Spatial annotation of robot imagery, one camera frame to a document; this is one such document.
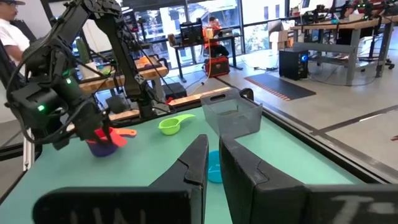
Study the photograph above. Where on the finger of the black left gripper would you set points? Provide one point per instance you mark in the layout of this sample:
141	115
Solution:
107	132
90	132

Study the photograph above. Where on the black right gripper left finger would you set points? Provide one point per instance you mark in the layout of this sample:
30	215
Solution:
124	205

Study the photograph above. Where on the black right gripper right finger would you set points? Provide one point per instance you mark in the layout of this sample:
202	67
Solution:
280	202

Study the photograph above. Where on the red measuring cup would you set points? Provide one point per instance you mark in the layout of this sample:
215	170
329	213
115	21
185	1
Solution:
118	140

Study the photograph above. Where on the green measuring cup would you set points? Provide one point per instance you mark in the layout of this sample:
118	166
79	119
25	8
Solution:
169	127

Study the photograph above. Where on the teal measuring cup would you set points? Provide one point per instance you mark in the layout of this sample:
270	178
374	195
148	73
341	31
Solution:
214	168

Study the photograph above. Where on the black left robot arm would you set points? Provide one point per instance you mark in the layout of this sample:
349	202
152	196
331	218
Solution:
118	46

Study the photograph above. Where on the purple measuring cup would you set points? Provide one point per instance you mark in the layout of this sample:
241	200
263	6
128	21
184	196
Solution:
102	151

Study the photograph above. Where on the grey plastic basket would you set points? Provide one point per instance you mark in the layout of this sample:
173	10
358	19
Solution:
233	121

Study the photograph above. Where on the wooden side table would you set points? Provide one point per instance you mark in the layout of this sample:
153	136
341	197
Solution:
99	84

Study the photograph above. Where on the red tape strip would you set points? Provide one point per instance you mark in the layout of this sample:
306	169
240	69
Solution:
169	100

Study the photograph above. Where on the person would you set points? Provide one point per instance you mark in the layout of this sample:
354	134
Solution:
11	37
209	39

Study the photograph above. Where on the black floor box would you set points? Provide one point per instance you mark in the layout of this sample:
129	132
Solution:
174	91

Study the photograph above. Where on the black striped-edge floor mat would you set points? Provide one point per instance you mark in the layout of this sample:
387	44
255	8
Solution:
280	85

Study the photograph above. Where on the black monitor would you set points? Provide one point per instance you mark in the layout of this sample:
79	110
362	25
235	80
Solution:
191	35

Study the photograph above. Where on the red tool case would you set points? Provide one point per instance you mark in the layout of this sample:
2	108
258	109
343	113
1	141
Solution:
217	67

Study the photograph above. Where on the black computer tower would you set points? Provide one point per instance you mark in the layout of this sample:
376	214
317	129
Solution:
290	65

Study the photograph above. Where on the cardboard box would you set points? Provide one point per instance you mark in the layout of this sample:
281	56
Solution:
280	40

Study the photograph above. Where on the wooden workbench grey legs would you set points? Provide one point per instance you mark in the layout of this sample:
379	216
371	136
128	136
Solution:
342	25

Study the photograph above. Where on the black aluminium table frame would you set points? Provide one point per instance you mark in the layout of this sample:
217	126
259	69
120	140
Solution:
342	155

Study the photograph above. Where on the black frame corner knob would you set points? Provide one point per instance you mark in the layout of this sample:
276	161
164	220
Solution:
247	91

